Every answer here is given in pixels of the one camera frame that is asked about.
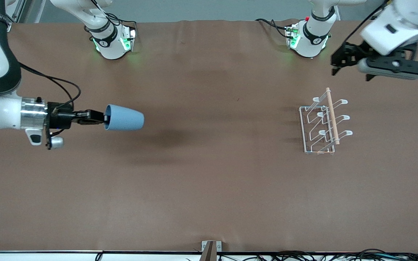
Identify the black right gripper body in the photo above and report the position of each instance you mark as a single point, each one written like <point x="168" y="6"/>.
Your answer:
<point x="58" y="119"/>

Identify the blue plastic cup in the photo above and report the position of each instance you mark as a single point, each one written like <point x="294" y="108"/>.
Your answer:
<point x="125" y="117"/>

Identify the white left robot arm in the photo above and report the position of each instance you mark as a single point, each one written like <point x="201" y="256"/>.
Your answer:
<point x="394" y="25"/>

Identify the brown table cover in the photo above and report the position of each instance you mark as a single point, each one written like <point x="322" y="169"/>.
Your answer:
<point x="194" y="181"/>

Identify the aluminium frame profile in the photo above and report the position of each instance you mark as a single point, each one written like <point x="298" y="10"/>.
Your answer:
<point x="18" y="11"/>

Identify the grey metal bracket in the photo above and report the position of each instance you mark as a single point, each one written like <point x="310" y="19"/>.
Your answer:
<point x="204" y="245"/>

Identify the brown post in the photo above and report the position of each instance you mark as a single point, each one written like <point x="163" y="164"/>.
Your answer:
<point x="209" y="253"/>

